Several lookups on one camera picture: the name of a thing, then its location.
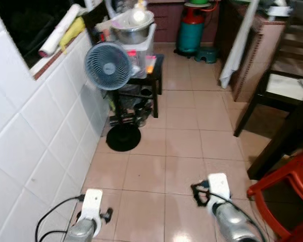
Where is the dark wooden table leg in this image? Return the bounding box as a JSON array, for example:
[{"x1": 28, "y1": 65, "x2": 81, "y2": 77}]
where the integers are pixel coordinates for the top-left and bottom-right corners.
[{"x1": 247, "y1": 95, "x2": 303, "y2": 181}]

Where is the grey blue pedestal fan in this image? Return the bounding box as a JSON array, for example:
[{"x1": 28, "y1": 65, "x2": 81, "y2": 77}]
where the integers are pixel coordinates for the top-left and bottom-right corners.
[{"x1": 84, "y1": 41, "x2": 142, "y2": 153}]

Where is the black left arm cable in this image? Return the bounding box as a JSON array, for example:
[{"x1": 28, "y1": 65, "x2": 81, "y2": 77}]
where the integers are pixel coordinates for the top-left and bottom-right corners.
[{"x1": 35, "y1": 195, "x2": 87, "y2": 242}]

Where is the black side shelf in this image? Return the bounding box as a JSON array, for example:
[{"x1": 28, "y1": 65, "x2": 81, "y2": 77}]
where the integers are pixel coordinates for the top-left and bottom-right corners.
[{"x1": 110, "y1": 52, "x2": 165, "y2": 128}]

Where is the brown tiled cabinet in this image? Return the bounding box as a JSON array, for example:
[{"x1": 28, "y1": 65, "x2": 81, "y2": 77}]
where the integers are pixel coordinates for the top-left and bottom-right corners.
[{"x1": 214, "y1": 0, "x2": 289, "y2": 102}]

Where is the dark wooden chair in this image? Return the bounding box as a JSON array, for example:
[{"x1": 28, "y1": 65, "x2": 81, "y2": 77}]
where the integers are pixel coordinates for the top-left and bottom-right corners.
[{"x1": 233, "y1": 0, "x2": 303, "y2": 138}]

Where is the yellow cloth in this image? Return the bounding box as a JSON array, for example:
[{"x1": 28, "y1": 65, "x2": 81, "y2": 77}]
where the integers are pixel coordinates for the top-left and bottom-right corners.
[{"x1": 59, "y1": 16, "x2": 86, "y2": 51}]

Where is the small orange item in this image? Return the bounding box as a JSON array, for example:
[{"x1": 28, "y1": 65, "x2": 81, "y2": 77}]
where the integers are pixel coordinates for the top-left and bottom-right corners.
[{"x1": 146, "y1": 55, "x2": 157, "y2": 74}]

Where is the stainless steel pot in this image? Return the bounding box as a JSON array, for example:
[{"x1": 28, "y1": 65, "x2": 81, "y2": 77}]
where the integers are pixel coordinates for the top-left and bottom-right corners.
[{"x1": 111, "y1": 9, "x2": 155, "y2": 45}]

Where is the red plastic stool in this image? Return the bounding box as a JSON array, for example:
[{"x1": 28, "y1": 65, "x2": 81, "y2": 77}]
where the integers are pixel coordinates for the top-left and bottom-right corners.
[{"x1": 246, "y1": 149, "x2": 303, "y2": 242}]

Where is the small green step stool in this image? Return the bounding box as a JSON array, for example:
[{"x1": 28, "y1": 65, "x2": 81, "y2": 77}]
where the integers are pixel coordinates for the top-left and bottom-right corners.
[{"x1": 194, "y1": 46, "x2": 219, "y2": 64}]

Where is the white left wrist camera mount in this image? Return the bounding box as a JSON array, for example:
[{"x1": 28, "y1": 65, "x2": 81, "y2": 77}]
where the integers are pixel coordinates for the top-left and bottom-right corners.
[{"x1": 80, "y1": 189, "x2": 105, "y2": 223}]

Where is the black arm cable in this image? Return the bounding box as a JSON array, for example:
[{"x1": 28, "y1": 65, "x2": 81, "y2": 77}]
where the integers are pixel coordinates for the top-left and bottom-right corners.
[
  {"x1": 35, "y1": 195, "x2": 87, "y2": 242},
  {"x1": 212, "y1": 194, "x2": 266, "y2": 242}
]

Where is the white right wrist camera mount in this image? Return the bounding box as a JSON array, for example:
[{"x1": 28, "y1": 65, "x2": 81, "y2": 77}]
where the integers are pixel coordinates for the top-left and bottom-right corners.
[{"x1": 207, "y1": 172, "x2": 231, "y2": 203}]

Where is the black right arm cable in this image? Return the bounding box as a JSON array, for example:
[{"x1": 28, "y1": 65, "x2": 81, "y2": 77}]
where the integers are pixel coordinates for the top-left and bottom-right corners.
[{"x1": 212, "y1": 194, "x2": 266, "y2": 242}]

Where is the white paper roll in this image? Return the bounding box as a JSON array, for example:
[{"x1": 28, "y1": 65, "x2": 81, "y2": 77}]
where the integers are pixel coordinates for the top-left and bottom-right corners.
[{"x1": 38, "y1": 4, "x2": 84, "y2": 57}]

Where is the clear plastic storage box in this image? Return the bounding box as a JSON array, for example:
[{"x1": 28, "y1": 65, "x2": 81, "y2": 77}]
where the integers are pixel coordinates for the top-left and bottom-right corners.
[{"x1": 121, "y1": 22, "x2": 158, "y2": 79}]

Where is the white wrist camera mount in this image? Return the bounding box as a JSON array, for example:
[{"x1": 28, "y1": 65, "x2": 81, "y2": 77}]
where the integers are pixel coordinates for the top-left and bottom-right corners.
[
  {"x1": 207, "y1": 172, "x2": 231, "y2": 203},
  {"x1": 80, "y1": 189, "x2": 105, "y2": 223}
]

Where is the green gas cylinder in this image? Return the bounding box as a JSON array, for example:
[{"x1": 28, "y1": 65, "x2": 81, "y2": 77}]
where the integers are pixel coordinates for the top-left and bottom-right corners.
[{"x1": 176, "y1": 0, "x2": 216, "y2": 55}]

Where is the white hanging cloth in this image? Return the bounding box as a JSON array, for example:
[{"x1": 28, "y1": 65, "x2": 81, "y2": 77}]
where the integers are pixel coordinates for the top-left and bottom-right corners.
[{"x1": 218, "y1": 0, "x2": 261, "y2": 89}]

